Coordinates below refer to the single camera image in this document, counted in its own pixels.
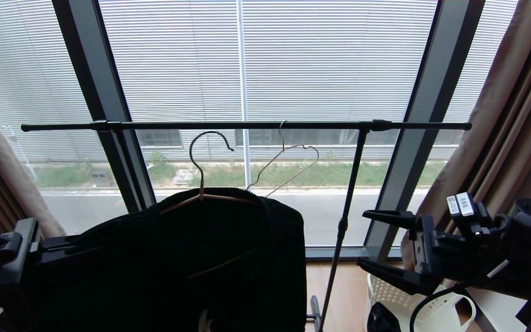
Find black garment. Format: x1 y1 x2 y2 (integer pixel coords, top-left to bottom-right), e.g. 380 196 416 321
367 302 403 332

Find window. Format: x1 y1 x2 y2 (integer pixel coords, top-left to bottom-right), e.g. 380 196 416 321
0 0 519 261

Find pink clothes hanger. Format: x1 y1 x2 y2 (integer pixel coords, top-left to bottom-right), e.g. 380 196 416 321
246 120 320 198
159 130 261 280

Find black clothes rack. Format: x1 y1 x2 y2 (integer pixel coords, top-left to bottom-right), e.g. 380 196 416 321
20 119 472 332

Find beige curtain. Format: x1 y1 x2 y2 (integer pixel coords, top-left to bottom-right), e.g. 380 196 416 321
0 88 66 238

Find white laundry basket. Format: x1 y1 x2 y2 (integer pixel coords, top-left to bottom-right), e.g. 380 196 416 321
366 273 477 332

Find brown curtain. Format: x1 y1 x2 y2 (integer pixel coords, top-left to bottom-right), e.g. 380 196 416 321
401 0 531 277

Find black shorts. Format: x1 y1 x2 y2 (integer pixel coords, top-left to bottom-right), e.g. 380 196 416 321
21 187 307 332

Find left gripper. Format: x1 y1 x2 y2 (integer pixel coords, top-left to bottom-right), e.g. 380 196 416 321
0 218 40 298

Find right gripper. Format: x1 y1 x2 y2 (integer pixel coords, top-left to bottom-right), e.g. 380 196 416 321
357 210 496 296

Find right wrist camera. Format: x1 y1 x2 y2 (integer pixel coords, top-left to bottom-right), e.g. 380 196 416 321
447 192 494 231

